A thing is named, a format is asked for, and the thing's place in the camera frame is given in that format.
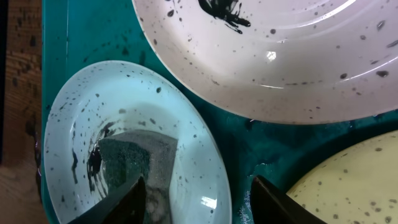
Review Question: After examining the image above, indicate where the white speckled plate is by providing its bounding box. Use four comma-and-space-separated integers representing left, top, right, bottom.
133, 0, 397, 124

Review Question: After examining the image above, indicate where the yellow green speckled plate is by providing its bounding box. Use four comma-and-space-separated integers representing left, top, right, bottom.
287, 131, 397, 224

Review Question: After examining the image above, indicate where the light blue speckled plate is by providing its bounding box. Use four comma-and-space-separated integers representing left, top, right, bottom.
42, 60, 232, 223

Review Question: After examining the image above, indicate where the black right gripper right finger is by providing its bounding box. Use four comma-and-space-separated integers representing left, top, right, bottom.
250, 175, 326, 224

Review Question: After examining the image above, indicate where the teal plastic tray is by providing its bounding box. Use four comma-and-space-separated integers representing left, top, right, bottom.
42, 1, 397, 223

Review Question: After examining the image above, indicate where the teal grey sponge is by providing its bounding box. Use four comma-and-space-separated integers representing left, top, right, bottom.
98, 129, 178, 223

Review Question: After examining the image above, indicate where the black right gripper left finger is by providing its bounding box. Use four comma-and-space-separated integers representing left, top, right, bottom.
68, 175, 147, 224

